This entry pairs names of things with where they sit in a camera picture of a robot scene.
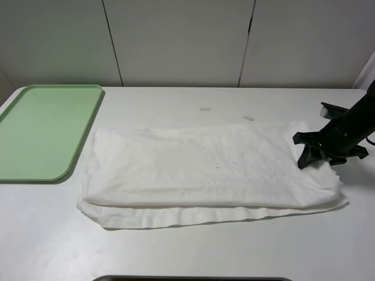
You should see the white short sleeve shirt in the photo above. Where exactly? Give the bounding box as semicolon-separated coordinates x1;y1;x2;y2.
77;122;349;229

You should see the clear tape marker upper right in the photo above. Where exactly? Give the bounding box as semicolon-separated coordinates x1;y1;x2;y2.
243;116;255;121

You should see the light green plastic tray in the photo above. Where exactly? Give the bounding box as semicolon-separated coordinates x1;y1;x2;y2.
1;85;105;184

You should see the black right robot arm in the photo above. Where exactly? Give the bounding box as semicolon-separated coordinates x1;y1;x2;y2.
292;88;374;169

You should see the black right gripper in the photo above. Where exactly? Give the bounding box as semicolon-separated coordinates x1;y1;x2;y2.
292;115;369;169

